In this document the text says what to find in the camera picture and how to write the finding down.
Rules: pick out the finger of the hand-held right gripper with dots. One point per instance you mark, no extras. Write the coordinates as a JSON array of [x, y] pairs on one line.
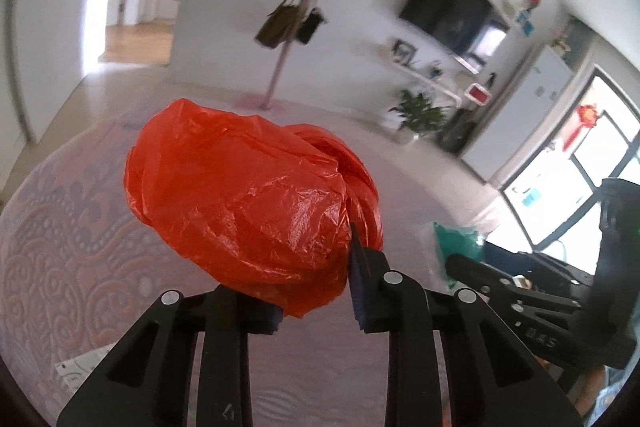
[[475, 272], [530, 259]]

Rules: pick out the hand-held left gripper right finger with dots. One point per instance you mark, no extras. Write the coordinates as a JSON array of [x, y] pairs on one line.
[[362, 287]]

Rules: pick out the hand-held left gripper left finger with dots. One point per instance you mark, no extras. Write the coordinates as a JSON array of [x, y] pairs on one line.
[[265, 319]]

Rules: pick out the green plastic bag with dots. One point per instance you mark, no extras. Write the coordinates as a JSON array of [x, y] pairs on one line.
[[460, 239]]

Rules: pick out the red plastic bag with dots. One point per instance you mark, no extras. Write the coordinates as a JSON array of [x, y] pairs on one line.
[[240, 207]]

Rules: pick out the patterned white paper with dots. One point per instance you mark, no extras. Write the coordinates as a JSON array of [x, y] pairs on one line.
[[82, 367]]

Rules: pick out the person's right forearm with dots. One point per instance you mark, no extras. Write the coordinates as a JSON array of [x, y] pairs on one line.
[[592, 387]]

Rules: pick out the small dark shoulder bag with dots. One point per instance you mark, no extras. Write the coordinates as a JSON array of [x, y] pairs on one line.
[[310, 27]]

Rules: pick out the blue plastic bucket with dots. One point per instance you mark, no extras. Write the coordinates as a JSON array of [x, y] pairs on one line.
[[532, 198]]

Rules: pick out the dark framed sliding glass door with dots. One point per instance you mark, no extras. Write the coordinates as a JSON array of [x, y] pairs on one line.
[[575, 187]]

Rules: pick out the black acoustic guitar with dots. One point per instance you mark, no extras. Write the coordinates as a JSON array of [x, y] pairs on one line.
[[457, 132]]

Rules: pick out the white standing air conditioner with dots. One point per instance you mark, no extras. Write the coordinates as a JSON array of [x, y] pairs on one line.
[[530, 107]]

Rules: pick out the red knot ornament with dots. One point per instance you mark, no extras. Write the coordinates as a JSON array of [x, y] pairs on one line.
[[586, 114]]

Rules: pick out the green potted plant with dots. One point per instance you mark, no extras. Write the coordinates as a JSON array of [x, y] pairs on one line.
[[417, 112]]

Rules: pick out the red white rounded box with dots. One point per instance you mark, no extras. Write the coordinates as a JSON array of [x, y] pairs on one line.
[[477, 94]]

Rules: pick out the small vase with plant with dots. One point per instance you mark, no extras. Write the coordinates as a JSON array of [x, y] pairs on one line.
[[436, 71]]

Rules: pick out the small toy figurine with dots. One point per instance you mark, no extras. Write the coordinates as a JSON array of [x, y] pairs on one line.
[[562, 44]]

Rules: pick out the grey blue curtain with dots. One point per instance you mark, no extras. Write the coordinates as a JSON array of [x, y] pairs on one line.
[[582, 42]]

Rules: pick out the pink coat rack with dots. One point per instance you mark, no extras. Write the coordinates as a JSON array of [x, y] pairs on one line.
[[280, 67]]

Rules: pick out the brown handbag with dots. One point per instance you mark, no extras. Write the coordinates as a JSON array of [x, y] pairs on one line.
[[275, 27]]

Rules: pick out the low white wall shelf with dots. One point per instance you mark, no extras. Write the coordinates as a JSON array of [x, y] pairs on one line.
[[420, 77]]

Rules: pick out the black butterfly picture frame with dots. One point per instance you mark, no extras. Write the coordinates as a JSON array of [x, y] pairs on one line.
[[403, 52]]

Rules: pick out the small blue wall cubby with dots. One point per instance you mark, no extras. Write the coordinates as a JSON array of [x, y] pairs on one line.
[[525, 22]]

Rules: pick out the black wall television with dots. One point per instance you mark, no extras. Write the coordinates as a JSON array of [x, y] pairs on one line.
[[450, 12]]

